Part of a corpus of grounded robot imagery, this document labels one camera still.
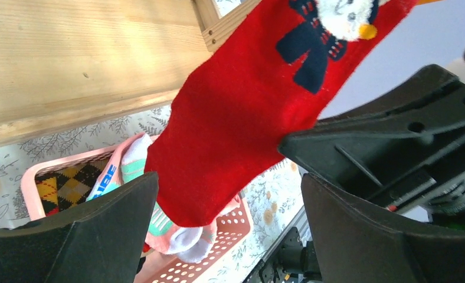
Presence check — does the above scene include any brown argyle sock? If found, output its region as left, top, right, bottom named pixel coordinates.
left=35, top=158, right=109, bottom=216

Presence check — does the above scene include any pink sock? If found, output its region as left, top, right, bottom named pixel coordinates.
left=145, top=196, right=240, bottom=263
left=86, top=133, right=175, bottom=236

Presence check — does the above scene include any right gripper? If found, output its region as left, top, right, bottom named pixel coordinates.
left=279, top=53, right=465, bottom=231

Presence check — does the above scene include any wooden hanger stand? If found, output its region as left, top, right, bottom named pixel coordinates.
left=0, top=1, right=257, bottom=146

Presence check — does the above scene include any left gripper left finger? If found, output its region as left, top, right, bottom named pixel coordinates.
left=0, top=172, right=158, bottom=282

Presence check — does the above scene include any pink plastic basket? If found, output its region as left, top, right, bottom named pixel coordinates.
left=21, top=146, right=253, bottom=282

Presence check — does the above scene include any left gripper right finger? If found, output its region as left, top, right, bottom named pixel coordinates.
left=301, top=174, right=465, bottom=282

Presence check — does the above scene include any floral table mat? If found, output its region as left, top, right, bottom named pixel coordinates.
left=0, top=107, right=303, bottom=282

